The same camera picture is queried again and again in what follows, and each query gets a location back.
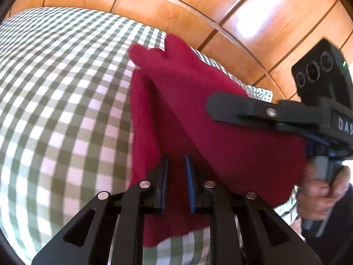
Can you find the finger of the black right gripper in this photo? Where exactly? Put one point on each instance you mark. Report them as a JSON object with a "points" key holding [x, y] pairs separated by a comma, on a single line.
{"points": [[287, 116]]}

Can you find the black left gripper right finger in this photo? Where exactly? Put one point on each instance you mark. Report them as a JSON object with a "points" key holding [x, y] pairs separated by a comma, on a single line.
{"points": [[244, 229]]}

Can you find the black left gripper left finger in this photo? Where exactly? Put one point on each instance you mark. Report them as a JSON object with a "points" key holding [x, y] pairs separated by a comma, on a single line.
{"points": [[110, 228]]}

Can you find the dark red knitted sweater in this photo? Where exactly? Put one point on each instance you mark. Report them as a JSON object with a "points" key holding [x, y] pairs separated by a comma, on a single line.
{"points": [[168, 97]]}

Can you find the person's right hand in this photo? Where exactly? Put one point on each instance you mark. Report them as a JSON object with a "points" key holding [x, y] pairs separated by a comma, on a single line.
{"points": [[316, 197]]}

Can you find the green white checkered bed cover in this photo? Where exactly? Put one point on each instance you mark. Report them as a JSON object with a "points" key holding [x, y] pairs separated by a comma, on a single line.
{"points": [[66, 130]]}

